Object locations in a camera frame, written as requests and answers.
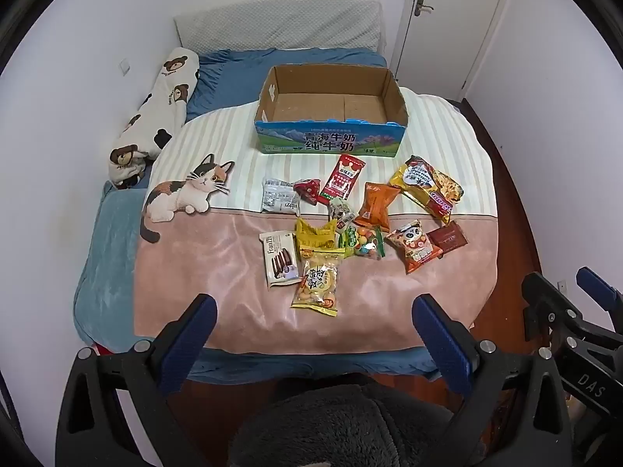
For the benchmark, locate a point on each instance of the plain yellow snack packet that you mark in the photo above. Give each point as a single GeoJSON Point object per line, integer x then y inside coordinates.
{"type": "Point", "coordinates": [314, 238]}

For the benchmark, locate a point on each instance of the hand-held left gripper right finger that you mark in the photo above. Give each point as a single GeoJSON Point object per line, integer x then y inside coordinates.
{"type": "Point", "coordinates": [440, 343]}

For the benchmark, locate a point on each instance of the cardboard box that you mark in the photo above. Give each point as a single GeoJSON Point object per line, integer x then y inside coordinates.
{"type": "Point", "coordinates": [331, 142]}

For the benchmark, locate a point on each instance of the grey fleece clothing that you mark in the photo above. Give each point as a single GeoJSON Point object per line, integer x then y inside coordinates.
{"type": "Point", "coordinates": [340, 428]}

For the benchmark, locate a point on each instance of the large yellow noodle packet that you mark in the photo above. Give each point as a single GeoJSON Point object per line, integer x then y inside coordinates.
{"type": "Point", "coordinates": [426, 182]}

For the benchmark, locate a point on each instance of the white chocolate cookie packet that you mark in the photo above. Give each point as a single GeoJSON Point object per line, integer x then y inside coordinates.
{"type": "Point", "coordinates": [280, 260]}

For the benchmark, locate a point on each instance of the tall red snack packet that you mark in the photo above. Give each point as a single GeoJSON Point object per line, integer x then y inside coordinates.
{"type": "Point", "coordinates": [343, 180]}

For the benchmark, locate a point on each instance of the red triangular snack packet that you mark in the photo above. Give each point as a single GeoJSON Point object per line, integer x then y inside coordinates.
{"type": "Point", "coordinates": [310, 190]}

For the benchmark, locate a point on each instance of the white door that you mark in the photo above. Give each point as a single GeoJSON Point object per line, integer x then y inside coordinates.
{"type": "Point", "coordinates": [452, 34]}

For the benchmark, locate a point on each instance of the long bear print pillow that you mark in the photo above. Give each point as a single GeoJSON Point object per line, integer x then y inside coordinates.
{"type": "Point", "coordinates": [160, 102]}

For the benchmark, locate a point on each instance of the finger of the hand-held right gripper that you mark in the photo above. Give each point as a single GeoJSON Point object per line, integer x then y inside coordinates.
{"type": "Point", "coordinates": [601, 287]}
{"type": "Point", "coordinates": [545, 301]}

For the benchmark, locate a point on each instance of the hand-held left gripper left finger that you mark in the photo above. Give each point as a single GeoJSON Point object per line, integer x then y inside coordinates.
{"type": "Point", "coordinates": [192, 335]}

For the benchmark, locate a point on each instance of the cat printed blanket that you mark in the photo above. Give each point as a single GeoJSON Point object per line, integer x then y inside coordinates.
{"type": "Point", "coordinates": [233, 272]}

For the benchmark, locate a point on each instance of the grey quilted pillow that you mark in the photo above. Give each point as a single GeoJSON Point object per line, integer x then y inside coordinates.
{"type": "Point", "coordinates": [277, 24]}

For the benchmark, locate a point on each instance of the clear yellow nut packet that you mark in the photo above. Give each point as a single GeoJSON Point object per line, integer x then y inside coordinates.
{"type": "Point", "coordinates": [316, 287]}

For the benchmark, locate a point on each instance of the green candy packet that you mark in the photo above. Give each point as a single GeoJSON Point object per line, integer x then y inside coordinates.
{"type": "Point", "coordinates": [365, 244]}

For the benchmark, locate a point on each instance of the orange panda snack packet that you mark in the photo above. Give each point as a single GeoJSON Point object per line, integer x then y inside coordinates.
{"type": "Point", "coordinates": [413, 248]}

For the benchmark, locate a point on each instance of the light blue fleece blanket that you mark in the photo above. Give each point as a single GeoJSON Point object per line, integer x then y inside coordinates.
{"type": "Point", "coordinates": [107, 253]}

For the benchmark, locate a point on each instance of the small dark red packet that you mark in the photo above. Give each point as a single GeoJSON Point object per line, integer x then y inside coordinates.
{"type": "Point", "coordinates": [448, 238]}

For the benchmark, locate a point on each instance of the white wall socket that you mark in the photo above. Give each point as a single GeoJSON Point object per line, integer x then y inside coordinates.
{"type": "Point", "coordinates": [125, 66]}
{"type": "Point", "coordinates": [563, 285]}

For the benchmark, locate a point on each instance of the small white green packet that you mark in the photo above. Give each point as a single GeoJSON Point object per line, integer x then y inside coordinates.
{"type": "Point", "coordinates": [342, 211]}

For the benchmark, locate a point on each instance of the grey silver snack packet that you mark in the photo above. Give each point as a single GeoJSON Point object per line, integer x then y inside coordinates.
{"type": "Point", "coordinates": [280, 195]}

